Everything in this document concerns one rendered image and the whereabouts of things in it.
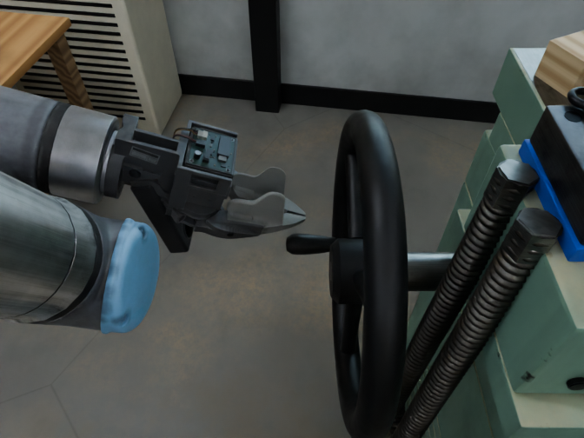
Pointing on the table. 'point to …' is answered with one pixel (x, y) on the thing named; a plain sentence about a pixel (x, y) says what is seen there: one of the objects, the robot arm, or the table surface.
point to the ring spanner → (576, 97)
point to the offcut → (563, 63)
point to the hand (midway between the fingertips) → (292, 219)
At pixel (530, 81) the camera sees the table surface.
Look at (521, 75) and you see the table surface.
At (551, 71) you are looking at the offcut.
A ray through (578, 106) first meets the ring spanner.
